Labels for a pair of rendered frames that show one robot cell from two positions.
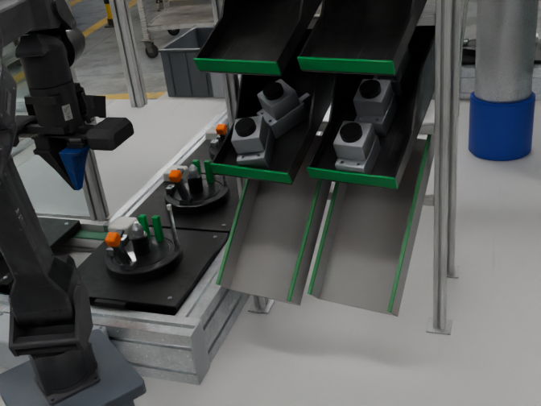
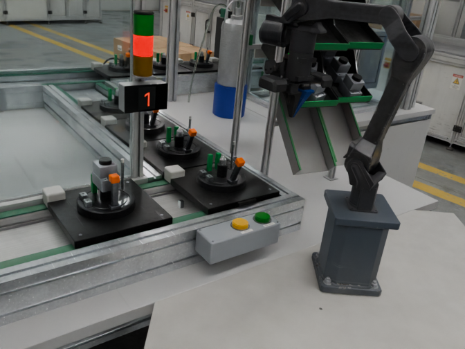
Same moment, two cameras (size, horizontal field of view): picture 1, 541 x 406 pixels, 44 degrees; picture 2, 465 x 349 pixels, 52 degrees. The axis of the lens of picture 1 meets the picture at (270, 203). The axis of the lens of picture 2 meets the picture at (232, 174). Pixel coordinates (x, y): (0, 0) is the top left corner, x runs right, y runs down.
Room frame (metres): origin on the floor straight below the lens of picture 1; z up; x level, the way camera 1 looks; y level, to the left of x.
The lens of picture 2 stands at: (0.41, 1.28, 1.55)
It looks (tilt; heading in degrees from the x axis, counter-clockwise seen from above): 24 degrees down; 301
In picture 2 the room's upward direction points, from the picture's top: 6 degrees clockwise
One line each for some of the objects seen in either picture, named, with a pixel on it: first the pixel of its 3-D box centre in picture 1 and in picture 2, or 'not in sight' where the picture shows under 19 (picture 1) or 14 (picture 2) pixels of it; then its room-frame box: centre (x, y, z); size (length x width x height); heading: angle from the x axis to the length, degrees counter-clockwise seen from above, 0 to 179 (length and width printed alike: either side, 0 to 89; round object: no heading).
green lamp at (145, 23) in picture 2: not in sight; (143, 24); (1.25, 0.37, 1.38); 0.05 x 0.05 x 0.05
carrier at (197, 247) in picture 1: (140, 241); (221, 167); (1.07, 0.24, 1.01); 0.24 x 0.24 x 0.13; 69
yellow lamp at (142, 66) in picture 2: not in sight; (142, 64); (1.25, 0.37, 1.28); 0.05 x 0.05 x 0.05
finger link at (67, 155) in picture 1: (84, 167); (299, 102); (0.86, 0.25, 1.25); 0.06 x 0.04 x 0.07; 158
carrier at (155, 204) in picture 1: (195, 180); (178, 139); (1.30, 0.15, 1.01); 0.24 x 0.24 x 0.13; 69
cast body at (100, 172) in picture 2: not in sight; (104, 170); (1.21, 0.55, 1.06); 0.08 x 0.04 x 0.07; 159
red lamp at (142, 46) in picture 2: not in sight; (142, 44); (1.25, 0.37, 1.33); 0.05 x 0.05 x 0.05
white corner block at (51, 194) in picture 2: not in sight; (54, 197); (1.32, 0.61, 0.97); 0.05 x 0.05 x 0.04; 69
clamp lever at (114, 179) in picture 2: not in sight; (113, 188); (1.15, 0.57, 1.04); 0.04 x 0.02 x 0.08; 159
